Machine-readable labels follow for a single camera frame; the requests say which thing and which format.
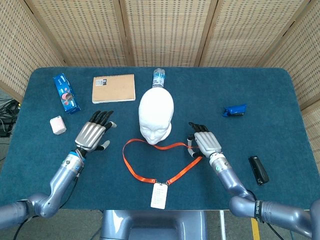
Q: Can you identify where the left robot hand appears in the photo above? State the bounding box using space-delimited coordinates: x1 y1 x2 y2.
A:
74 110 118 153

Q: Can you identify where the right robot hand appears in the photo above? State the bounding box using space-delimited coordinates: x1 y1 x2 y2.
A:
185 121 223 159

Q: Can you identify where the orange lanyard strap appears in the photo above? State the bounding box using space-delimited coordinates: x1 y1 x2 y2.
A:
122 138 203 185

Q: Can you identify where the white badge card holder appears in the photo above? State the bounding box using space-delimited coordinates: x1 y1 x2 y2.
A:
150 182 168 210

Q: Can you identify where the white mannequin head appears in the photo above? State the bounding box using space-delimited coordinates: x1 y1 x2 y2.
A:
138 88 175 146

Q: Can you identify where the small white pink box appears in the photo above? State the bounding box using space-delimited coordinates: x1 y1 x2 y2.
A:
49 115 68 136

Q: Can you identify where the blue folded pouch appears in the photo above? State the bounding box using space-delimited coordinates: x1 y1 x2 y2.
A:
221 103 248 118

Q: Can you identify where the blue felt table cover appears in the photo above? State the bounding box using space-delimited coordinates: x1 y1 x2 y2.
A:
0 66 320 211

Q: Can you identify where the blue Oreo cookie box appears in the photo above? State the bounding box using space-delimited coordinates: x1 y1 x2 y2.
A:
52 72 82 116

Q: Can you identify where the kraft spiral notebook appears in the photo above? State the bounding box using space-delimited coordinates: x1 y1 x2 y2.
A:
91 73 137 105

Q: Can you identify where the black rectangular case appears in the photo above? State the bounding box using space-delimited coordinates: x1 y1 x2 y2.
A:
248 155 270 186

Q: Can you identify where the clear plastic water bottle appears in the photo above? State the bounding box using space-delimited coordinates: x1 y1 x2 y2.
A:
151 67 167 90

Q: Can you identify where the white table leg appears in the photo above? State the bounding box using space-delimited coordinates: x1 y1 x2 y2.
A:
219 210 227 240

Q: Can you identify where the grey robot torso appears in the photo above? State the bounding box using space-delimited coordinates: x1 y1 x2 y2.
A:
99 209 208 240

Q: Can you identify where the bamboo folding screen panel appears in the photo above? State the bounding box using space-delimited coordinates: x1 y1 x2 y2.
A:
0 0 66 101
119 0 218 67
24 0 133 67
194 0 313 67
262 0 320 156

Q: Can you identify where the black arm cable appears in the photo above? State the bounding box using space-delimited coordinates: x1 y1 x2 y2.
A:
58 171 82 210

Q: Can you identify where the black floor cables bundle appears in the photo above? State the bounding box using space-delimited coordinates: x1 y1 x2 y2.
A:
0 98 22 137

